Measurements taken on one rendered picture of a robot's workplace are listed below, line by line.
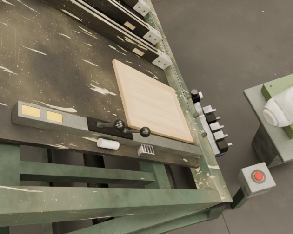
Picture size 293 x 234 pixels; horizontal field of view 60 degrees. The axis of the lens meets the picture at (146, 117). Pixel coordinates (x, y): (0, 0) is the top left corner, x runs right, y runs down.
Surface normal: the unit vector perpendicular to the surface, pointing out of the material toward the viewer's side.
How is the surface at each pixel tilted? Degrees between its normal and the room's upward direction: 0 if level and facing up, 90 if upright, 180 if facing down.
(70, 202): 58
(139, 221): 0
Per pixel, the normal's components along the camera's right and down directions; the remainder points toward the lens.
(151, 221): -0.18, -0.44
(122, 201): 0.71, -0.50
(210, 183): -0.66, -0.22
